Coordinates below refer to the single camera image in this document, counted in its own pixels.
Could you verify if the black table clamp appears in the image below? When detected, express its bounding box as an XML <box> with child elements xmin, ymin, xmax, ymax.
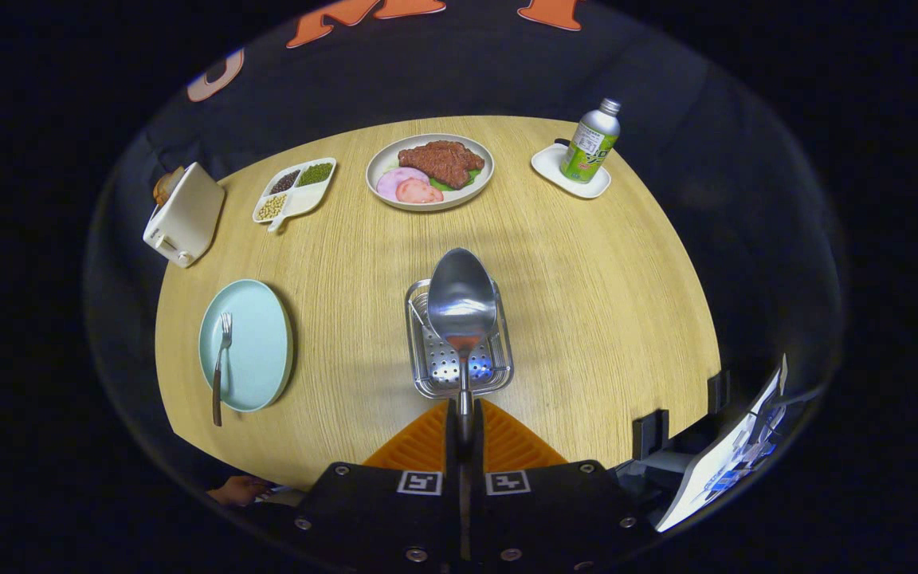
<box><xmin>633</xmin><ymin>409</ymin><xmax>671</xmax><ymax>462</ymax></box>
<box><xmin>706</xmin><ymin>369</ymin><xmax>731</xmax><ymax>415</ymax></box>

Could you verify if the metal fork with wooden handle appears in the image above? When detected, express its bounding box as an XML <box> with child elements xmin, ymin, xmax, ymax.
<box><xmin>212</xmin><ymin>312</ymin><xmax>233</xmax><ymax>427</ymax></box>

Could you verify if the green and silver drink bottle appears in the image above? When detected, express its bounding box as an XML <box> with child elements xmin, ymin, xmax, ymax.
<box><xmin>560</xmin><ymin>97</ymin><xmax>622</xmax><ymax>184</ymax></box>

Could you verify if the brown meat steak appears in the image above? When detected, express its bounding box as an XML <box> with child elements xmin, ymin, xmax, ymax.
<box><xmin>398</xmin><ymin>140</ymin><xmax>485</xmax><ymax>190</ymax></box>

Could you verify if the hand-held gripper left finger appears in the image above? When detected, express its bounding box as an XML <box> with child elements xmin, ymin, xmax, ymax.
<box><xmin>288</xmin><ymin>399</ymin><xmax>465</xmax><ymax>574</ymax></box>

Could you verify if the green lettuce leaf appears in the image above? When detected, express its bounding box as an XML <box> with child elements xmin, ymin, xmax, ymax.
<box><xmin>430</xmin><ymin>166</ymin><xmax>482</xmax><ymax>192</ymax></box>

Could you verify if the white plate with food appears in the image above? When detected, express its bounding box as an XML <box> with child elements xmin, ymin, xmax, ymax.
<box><xmin>366</xmin><ymin>133</ymin><xmax>496</xmax><ymax>212</ymax></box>

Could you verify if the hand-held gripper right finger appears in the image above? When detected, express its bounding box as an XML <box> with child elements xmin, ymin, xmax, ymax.
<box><xmin>463</xmin><ymin>399</ymin><xmax>657</xmax><ymax>574</ymax></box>

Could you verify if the white divided snack tray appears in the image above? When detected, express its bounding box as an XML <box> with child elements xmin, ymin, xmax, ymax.
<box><xmin>252</xmin><ymin>157</ymin><xmax>338</xmax><ymax>233</ymax></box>

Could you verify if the cream white toaster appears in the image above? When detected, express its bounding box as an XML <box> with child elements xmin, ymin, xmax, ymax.
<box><xmin>143</xmin><ymin>162</ymin><xmax>226</xmax><ymax>268</ymax></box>

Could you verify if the light blue round plate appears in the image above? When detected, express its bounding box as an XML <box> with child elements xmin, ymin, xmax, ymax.
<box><xmin>198</xmin><ymin>279</ymin><xmax>294</xmax><ymax>413</ymax></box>

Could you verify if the perforated metal cutlery basket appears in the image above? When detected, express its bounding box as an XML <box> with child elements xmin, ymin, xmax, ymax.
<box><xmin>405</xmin><ymin>277</ymin><xmax>514</xmax><ymax>399</ymax></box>

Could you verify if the brown toast slice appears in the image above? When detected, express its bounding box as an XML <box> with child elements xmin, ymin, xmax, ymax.
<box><xmin>153</xmin><ymin>166</ymin><xmax>186</xmax><ymax>206</ymax></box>

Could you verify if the large metal spoon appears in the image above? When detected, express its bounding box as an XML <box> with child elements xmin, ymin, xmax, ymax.
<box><xmin>427</xmin><ymin>247</ymin><xmax>498</xmax><ymax>447</ymax></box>

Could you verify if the small white coaster dish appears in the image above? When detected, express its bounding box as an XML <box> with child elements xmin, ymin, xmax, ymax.
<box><xmin>531</xmin><ymin>142</ymin><xmax>612</xmax><ymax>200</ymax></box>

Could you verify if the white printed paper sheet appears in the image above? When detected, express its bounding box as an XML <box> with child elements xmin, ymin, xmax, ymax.
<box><xmin>654</xmin><ymin>355</ymin><xmax>791</xmax><ymax>533</ymax></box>

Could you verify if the pink ham slice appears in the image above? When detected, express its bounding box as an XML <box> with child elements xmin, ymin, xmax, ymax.
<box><xmin>376</xmin><ymin>167</ymin><xmax>428</xmax><ymax>202</ymax></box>
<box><xmin>395</xmin><ymin>178</ymin><xmax>444</xmax><ymax>204</ymax></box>

